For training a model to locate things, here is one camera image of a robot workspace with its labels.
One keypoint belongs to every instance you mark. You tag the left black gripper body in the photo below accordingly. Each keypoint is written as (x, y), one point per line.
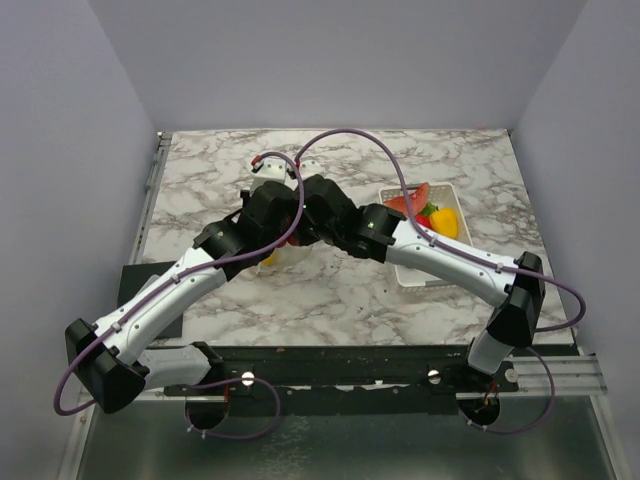
(247, 197)

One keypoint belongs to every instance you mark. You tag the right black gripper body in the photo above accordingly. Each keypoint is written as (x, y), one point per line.
(308, 235)

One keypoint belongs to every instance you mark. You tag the red cherry tomatoes bunch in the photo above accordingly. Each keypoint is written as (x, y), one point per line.
(291, 240)

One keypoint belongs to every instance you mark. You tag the yellow lemon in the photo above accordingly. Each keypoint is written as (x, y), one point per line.
(270, 260)

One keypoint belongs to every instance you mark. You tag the clear zip top bag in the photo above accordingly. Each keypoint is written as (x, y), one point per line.
(288, 256)

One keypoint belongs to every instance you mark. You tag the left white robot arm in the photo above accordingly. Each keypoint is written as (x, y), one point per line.
(105, 355)

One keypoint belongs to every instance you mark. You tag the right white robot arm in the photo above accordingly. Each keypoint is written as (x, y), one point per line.
(512, 287)

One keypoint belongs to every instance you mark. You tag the red watermelon slice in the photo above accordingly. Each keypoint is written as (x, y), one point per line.
(417, 201)

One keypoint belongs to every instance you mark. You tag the yellow bell pepper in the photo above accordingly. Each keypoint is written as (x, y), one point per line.
(445, 222)

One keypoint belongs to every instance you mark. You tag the metal table edge strip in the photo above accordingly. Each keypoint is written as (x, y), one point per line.
(152, 187)

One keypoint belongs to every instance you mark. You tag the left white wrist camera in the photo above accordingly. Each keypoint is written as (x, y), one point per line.
(271, 168)

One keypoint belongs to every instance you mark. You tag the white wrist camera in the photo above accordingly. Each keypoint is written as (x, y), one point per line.
(271, 168)
(310, 167)

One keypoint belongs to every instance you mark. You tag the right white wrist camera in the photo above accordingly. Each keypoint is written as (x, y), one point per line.
(310, 167)

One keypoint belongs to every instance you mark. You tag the black mounting rail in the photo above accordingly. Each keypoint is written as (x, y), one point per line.
(368, 380)

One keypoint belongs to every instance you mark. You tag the aluminium extrusion rail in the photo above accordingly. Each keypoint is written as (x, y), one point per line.
(572, 376)

